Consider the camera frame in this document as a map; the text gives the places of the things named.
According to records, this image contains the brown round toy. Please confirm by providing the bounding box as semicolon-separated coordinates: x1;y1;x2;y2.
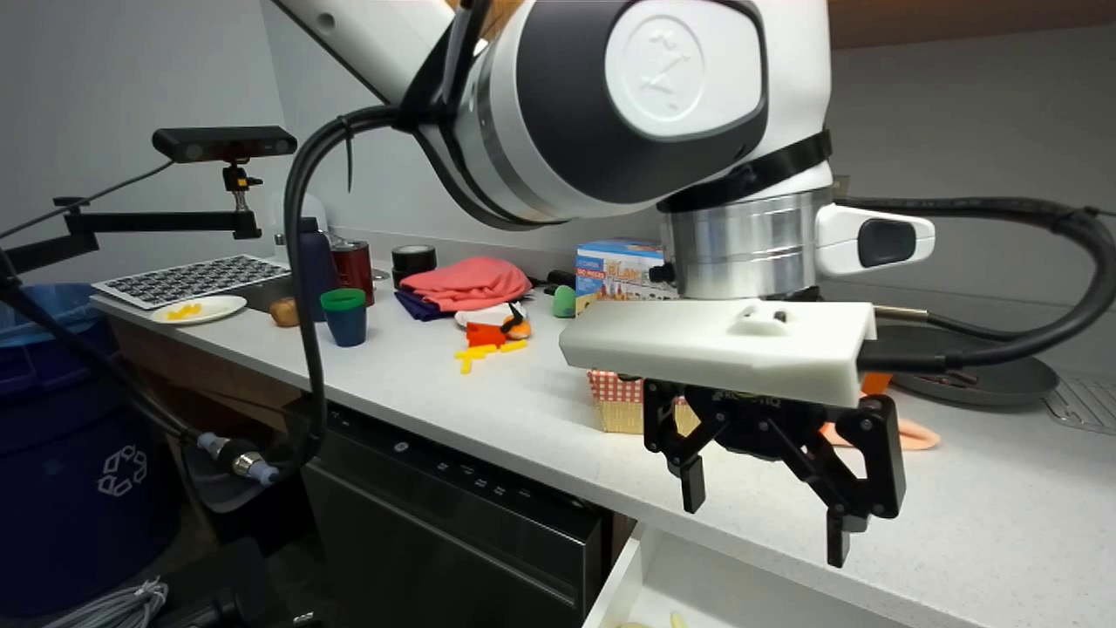
270;297;312;332

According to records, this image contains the blue cup green lid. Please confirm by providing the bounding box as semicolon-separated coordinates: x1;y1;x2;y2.
317;286;374;349

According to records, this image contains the blue toy food box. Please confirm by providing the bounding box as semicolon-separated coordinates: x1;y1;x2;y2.
572;236;678;316

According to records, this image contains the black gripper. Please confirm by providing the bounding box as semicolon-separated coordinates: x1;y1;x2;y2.
642;378;910;573

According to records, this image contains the peach cloth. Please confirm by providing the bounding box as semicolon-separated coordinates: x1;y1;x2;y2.
817;416;947;456

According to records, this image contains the wooden front kitchen drawer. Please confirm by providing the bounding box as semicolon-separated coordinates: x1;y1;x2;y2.
582;518;936;628

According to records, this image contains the black tape roll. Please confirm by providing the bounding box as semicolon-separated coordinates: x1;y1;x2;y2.
392;244;439;290

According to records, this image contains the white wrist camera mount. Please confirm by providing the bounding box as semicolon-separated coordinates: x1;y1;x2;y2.
559;297;879;411

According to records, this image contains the dark blue bottle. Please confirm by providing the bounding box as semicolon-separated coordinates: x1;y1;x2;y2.
289;213;341;323

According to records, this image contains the white plate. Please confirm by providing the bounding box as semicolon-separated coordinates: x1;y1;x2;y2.
145;294;250;326

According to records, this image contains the dark blue cloth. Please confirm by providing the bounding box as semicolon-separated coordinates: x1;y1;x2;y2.
392;286;452;323

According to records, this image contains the red can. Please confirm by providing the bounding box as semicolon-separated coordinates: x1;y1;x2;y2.
329;236;376;308

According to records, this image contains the orange black white toy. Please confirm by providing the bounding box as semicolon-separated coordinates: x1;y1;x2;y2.
449;300;537;344

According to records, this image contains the wooden base cabinet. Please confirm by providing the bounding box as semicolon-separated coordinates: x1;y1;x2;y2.
108;316;302;437

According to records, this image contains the black round disc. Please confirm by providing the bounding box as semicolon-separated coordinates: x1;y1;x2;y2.
864;349;1063;411

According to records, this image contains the pink red cloth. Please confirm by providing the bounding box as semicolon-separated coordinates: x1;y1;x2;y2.
396;253;537;316

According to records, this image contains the red toy fries carton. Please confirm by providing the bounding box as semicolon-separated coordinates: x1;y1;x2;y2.
459;316;514;351

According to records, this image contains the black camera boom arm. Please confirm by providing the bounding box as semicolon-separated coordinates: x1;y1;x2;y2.
0;161;264;281

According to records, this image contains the thin black camera cable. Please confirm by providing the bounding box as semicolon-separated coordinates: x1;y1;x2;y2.
0;156;178;244

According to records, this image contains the dish drying rack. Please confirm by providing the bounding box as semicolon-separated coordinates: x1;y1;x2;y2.
88;252;301;314

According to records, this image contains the dark steel dishwasher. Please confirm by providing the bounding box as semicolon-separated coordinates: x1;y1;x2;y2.
278;389;615;628

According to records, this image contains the black stereo camera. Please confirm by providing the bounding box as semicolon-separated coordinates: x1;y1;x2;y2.
150;122;301;166

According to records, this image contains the blue recycling bin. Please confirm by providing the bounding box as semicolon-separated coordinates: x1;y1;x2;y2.
0;281;184;622

